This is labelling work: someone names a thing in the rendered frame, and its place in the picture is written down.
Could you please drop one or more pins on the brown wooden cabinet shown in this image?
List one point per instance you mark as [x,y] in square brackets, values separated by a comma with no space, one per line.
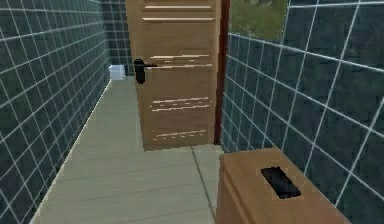
[253,196]

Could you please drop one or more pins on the white box-shaped object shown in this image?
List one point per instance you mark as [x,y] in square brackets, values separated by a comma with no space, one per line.
[117,72]

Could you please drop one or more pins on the window with green view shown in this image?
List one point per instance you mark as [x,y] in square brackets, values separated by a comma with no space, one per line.
[258,16]

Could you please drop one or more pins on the black flat rectangular object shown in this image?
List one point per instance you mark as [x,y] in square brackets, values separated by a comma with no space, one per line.
[280,182]

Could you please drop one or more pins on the light wooden room door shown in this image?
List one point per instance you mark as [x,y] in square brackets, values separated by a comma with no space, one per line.
[180,83]

